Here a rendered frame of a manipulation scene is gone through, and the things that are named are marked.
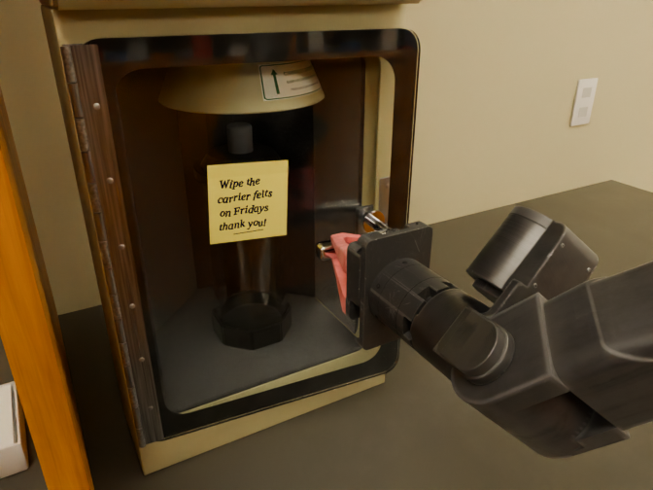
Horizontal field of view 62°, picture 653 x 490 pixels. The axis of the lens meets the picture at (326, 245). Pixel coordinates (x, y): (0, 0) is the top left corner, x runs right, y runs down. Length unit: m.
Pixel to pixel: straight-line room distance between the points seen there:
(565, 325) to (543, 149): 1.21
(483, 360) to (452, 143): 0.99
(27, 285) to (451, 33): 0.97
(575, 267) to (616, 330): 0.10
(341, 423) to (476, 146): 0.80
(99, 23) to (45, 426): 0.31
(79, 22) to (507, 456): 0.61
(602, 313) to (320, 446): 0.45
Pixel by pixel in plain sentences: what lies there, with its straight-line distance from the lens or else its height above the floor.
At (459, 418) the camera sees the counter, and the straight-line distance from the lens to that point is 0.73.
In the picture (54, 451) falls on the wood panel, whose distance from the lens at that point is 0.51.
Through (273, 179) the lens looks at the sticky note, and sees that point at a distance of 0.52.
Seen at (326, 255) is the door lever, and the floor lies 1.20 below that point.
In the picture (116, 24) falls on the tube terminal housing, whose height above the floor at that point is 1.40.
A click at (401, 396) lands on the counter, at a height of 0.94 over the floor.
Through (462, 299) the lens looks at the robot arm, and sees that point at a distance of 0.39.
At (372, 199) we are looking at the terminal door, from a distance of 0.57.
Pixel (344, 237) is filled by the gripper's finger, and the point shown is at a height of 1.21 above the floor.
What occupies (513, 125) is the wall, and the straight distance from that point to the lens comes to 1.39.
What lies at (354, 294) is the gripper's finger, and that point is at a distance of 0.45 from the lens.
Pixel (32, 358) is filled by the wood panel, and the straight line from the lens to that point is 0.46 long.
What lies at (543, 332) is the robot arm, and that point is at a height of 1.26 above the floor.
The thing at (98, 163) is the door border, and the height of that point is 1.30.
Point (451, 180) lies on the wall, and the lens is 1.30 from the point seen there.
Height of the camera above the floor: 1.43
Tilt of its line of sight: 25 degrees down
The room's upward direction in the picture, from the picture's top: straight up
